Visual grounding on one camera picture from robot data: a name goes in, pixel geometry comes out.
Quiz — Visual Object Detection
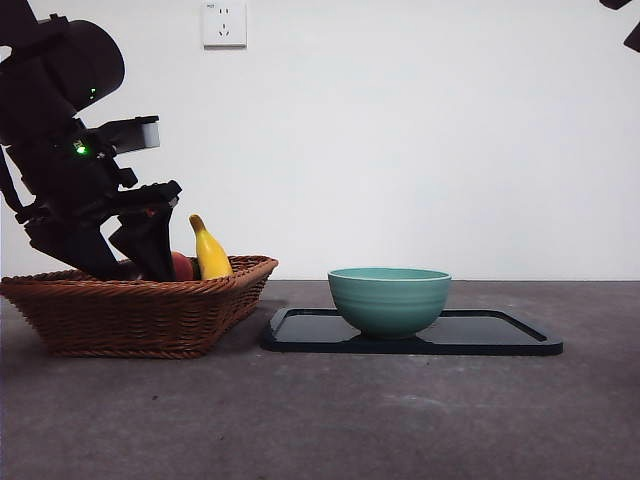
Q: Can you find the teal ribbed bowl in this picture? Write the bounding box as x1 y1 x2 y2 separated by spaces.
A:
327 267 453 341

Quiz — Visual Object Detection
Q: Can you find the pale grey camera box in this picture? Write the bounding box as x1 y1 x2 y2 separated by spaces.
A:
85 115 162 156

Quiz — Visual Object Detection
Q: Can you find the yellow banana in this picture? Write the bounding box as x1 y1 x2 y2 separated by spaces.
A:
188 213 235 281

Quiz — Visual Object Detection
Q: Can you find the red orange peach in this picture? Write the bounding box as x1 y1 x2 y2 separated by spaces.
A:
171 251 196 282

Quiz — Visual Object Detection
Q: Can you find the white wall socket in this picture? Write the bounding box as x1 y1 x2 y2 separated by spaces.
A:
202 0 248 50

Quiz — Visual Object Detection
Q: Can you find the brown wicker basket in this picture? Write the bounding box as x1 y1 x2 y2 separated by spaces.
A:
0 254 280 360

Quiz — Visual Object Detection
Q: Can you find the dark teal rectangular tray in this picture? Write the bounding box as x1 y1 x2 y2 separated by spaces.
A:
260 306 565 357

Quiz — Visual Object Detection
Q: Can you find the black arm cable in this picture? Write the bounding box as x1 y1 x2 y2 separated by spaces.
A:
0 144 25 214

